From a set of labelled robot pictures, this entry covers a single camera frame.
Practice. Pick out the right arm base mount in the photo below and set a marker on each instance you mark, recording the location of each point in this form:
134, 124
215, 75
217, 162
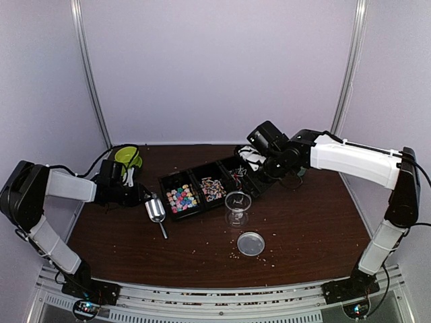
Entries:
357, 285

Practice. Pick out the black three-compartment candy tray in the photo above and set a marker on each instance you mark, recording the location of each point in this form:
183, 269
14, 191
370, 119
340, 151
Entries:
217, 170

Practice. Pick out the clear plastic jar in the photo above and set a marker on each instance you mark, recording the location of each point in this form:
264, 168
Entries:
237, 204

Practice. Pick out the green bowl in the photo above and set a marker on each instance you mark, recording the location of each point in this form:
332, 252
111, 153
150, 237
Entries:
129, 150

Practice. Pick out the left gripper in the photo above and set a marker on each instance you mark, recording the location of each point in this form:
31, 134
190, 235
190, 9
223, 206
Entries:
139, 195

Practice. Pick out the patterned ceramic mug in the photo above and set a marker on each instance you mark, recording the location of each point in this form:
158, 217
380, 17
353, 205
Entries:
300, 172

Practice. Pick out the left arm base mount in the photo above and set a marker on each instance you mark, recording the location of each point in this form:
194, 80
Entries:
94, 292

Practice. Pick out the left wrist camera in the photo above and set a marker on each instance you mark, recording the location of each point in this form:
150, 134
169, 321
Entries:
128, 177

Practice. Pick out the front aluminium rail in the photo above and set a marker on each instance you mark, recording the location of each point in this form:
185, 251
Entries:
303, 302

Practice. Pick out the pile of stick candies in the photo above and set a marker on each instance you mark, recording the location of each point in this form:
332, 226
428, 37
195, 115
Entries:
237, 174

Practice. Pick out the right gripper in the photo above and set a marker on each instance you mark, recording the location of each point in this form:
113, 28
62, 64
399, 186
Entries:
255, 186

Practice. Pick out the pile of swirl lollipops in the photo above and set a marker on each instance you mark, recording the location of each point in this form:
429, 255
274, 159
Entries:
213, 189

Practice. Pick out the metal scoop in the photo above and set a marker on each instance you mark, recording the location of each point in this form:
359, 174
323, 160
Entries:
156, 212

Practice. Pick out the green plate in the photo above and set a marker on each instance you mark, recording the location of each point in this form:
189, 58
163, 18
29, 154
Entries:
127, 162

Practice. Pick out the pile of star candies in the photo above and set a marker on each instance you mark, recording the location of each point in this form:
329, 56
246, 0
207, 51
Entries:
181, 199

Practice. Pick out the aluminium frame post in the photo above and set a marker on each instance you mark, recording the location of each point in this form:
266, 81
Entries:
76, 11
353, 60

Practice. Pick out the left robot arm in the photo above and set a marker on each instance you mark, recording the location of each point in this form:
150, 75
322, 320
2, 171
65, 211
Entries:
24, 194

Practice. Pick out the right aluminium frame post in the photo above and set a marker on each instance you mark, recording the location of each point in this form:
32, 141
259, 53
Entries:
353, 60

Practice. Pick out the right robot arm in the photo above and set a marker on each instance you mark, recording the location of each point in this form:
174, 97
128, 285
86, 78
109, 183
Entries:
270, 154

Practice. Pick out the left aluminium frame post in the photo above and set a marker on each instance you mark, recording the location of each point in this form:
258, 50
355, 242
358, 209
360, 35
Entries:
76, 11

